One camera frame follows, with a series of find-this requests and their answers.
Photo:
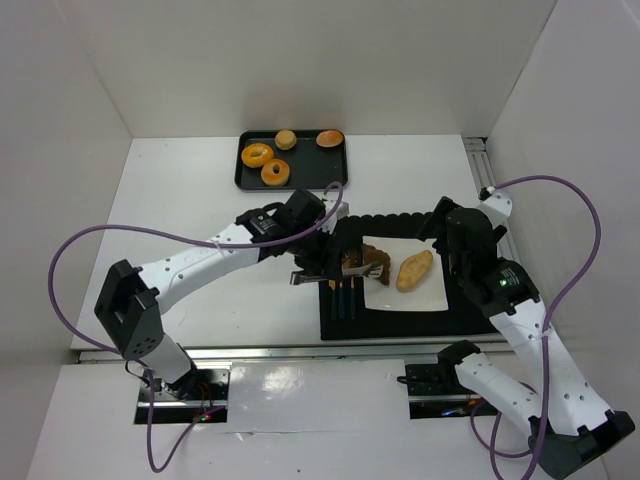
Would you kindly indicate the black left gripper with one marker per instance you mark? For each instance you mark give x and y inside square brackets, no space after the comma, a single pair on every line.
[323,250]

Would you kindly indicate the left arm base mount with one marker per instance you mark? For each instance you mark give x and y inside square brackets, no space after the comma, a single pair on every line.
[206,401]

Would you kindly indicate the aluminium rail right side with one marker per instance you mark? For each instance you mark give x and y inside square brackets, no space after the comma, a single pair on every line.
[480,160]

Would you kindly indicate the aluminium rail front edge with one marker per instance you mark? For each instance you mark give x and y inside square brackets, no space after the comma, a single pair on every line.
[310,352]

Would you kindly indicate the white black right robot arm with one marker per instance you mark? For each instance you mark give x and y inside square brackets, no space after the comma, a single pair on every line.
[567,424]

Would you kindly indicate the long yellow bread roll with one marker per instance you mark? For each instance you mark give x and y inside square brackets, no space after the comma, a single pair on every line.
[412,270]

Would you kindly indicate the brown chocolate croissant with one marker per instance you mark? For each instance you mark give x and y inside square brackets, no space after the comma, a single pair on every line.
[367,262]

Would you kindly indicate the orange sesame burger bun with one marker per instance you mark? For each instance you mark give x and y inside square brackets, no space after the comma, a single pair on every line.
[329,138]

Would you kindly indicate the black scalloped placemat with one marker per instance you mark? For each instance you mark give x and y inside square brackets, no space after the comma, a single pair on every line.
[462,318]

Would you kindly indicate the gold spoon green handle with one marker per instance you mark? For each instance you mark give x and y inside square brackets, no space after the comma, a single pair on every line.
[341,300]

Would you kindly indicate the small round tan bun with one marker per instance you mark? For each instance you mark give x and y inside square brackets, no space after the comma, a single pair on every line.
[285,139]

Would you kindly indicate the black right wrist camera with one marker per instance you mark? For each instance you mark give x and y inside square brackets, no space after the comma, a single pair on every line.
[509,285]

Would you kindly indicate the white square plate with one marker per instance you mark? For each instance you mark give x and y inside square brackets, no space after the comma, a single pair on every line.
[429,295]

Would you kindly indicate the grey metal tongs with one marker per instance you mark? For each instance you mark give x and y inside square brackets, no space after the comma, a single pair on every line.
[372,270]

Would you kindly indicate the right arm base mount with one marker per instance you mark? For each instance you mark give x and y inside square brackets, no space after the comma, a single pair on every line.
[434,394]

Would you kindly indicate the gold fork green handle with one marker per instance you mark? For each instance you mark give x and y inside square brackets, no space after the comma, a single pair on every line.
[352,300]

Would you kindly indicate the orange glazed donut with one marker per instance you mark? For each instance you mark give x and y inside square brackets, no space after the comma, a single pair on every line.
[256,155]

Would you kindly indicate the gold knife green handle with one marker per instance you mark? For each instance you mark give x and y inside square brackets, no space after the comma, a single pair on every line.
[333,299]

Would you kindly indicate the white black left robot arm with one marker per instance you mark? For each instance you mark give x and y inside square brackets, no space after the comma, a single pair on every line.
[133,299]

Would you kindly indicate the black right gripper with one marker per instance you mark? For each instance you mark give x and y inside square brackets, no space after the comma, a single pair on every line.
[460,261]

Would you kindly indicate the black rectangular bread tray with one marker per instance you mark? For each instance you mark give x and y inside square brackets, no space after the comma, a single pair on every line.
[312,167]

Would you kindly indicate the orange white-centred donut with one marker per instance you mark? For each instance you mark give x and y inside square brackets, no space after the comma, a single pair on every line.
[275,173]

